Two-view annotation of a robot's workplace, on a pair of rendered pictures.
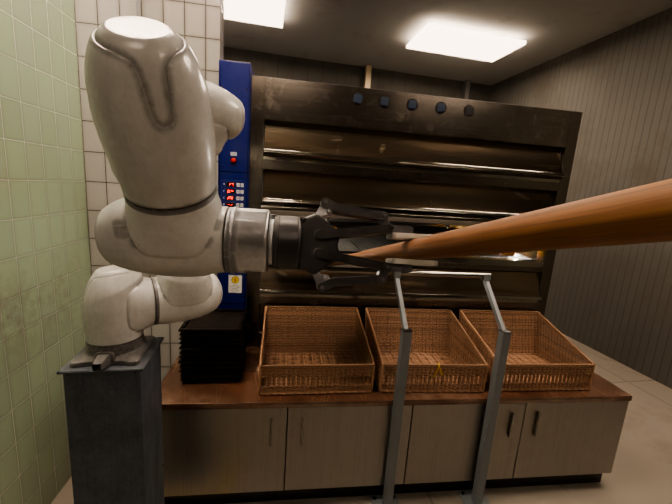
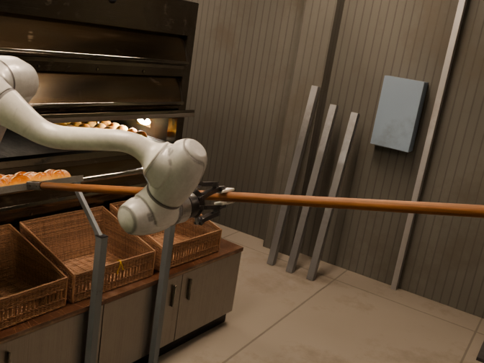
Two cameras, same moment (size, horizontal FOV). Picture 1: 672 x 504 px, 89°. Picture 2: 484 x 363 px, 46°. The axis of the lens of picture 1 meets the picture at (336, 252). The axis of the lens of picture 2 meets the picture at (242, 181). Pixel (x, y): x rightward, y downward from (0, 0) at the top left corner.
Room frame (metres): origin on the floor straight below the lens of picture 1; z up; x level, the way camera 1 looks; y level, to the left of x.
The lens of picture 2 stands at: (-0.64, 1.11, 1.96)
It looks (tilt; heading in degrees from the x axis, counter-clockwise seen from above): 15 degrees down; 312
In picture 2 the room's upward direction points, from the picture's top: 9 degrees clockwise
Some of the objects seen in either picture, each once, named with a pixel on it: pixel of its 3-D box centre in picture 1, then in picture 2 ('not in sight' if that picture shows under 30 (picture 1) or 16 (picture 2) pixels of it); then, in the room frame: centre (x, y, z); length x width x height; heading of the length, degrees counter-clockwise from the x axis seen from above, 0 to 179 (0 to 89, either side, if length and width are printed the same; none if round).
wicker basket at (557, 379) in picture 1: (519, 346); (166, 227); (1.89, -1.11, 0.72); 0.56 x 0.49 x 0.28; 98
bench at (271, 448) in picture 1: (392, 417); (67, 328); (1.77, -0.39, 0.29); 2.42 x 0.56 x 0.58; 98
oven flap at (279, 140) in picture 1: (422, 150); (70, 38); (2.07, -0.46, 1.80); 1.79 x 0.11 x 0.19; 98
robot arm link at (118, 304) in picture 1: (118, 301); not in sight; (1.00, 0.66, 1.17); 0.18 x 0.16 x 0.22; 127
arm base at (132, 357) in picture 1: (113, 346); not in sight; (0.98, 0.66, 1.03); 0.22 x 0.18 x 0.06; 12
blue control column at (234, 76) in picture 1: (251, 240); not in sight; (2.84, 0.71, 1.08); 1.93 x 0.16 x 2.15; 8
